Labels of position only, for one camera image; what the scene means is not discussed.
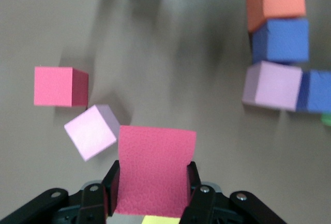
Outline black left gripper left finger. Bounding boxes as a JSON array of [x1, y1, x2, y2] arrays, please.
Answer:
[[0, 160, 121, 224]]

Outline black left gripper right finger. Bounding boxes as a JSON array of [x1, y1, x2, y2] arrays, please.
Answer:
[[179, 161, 288, 224]]

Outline red foam cube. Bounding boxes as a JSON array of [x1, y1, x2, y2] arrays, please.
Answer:
[[34, 66, 89, 107], [113, 125, 198, 216]]

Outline pink foam cube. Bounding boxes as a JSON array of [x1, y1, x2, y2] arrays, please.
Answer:
[[64, 104, 121, 162], [241, 60, 304, 112]]

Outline green foam cube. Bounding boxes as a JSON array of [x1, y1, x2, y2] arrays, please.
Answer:
[[320, 112, 331, 127]]

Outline purple foam cube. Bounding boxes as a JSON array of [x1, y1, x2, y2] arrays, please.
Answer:
[[295, 69, 331, 114], [250, 18, 310, 65]]

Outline yellow foam cube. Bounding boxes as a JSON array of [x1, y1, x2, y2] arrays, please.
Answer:
[[141, 215, 181, 224]]

